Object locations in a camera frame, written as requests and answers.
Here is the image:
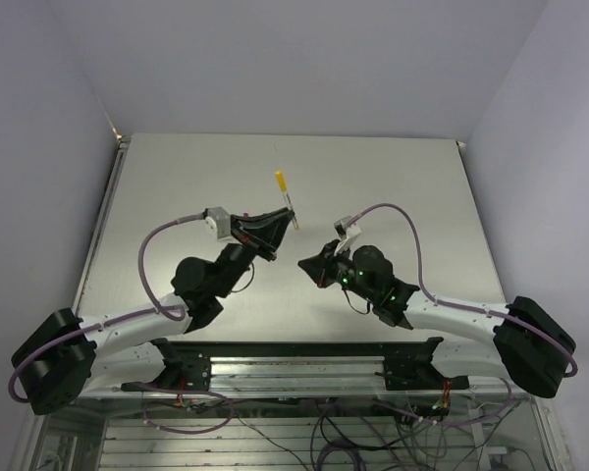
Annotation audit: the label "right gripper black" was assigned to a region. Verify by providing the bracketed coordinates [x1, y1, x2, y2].
[298, 238, 378, 303]

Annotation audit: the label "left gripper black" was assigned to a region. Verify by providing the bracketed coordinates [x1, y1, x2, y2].
[213, 208, 295, 298]

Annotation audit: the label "yellow-ended white pen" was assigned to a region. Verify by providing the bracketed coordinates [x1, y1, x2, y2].
[282, 190, 300, 231]

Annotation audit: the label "yellow pen cap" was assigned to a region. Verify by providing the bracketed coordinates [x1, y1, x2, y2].
[275, 171, 288, 193]

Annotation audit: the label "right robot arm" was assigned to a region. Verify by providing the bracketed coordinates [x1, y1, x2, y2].
[297, 240, 575, 398]

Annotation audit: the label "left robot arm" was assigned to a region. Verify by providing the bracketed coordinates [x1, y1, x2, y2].
[7, 207, 295, 415]

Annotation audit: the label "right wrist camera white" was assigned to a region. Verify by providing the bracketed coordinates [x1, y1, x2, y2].
[334, 216, 361, 255]

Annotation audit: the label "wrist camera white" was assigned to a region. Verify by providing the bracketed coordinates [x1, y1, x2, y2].
[203, 207, 231, 241]
[334, 216, 361, 255]

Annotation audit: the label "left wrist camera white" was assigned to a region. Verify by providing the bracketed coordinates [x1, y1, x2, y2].
[203, 207, 231, 241]

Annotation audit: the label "aluminium frame rail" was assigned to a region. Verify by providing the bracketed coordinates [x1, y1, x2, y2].
[210, 356, 386, 393]

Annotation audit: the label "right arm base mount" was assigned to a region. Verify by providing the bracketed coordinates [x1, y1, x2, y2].
[375, 337, 469, 392]

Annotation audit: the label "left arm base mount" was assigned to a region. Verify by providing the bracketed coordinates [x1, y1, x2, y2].
[119, 338, 211, 393]

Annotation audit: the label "loose cables under table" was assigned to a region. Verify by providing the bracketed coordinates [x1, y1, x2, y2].
[141, 390, 511, 471]

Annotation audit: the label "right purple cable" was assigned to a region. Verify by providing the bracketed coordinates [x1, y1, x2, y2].
[352, 202, 579, 378]

